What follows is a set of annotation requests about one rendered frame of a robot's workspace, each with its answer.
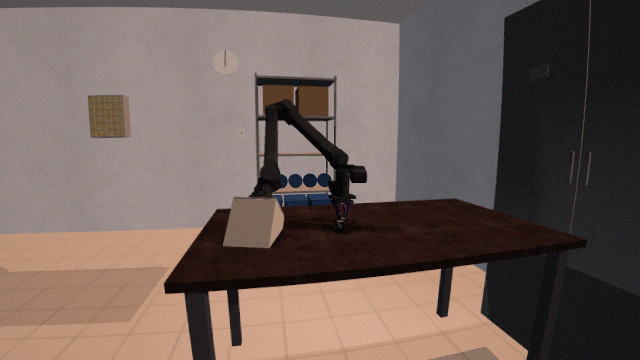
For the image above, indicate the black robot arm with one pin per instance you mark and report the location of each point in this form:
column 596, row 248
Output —
column 269, row 182

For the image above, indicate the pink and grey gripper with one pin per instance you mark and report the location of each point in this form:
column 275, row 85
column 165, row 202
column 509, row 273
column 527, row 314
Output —
column 342, row 196

